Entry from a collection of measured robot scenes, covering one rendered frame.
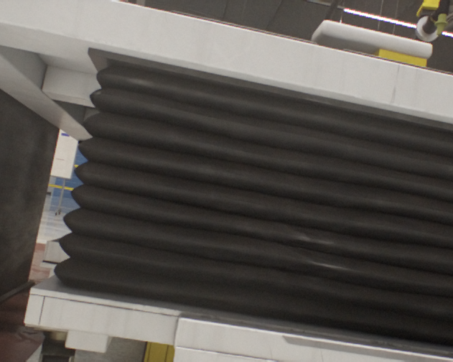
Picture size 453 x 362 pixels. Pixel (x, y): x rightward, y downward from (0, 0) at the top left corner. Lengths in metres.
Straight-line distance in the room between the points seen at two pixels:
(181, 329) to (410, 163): 0.43
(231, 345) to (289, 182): 0.25
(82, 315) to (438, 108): 0.60
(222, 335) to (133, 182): 0.25
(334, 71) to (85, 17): 0.36
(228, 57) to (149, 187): 0.22
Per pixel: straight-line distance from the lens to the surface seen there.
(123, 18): 0.70
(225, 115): 0.70
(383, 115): 0.76
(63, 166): 9.71
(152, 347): 1.52
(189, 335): 0.65
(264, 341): 0.66
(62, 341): 1.30
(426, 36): 1.82
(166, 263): 0.68
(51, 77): 1.15
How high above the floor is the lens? 0.57
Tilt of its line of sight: 5 degrees up
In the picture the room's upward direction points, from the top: 10 degrees clockwise
